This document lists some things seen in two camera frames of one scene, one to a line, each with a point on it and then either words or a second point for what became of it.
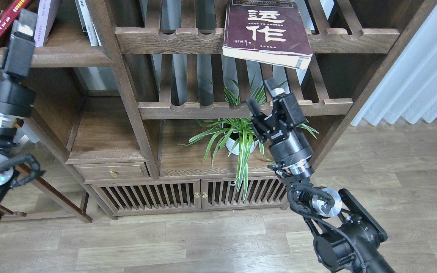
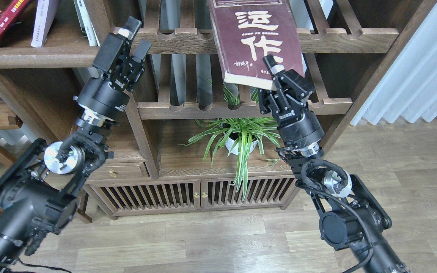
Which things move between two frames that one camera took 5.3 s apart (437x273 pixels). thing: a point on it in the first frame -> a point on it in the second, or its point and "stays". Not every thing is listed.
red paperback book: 7,17 stays
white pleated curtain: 425,82 stays
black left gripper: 6,96 -> 105,97
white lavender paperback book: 47,10 stays
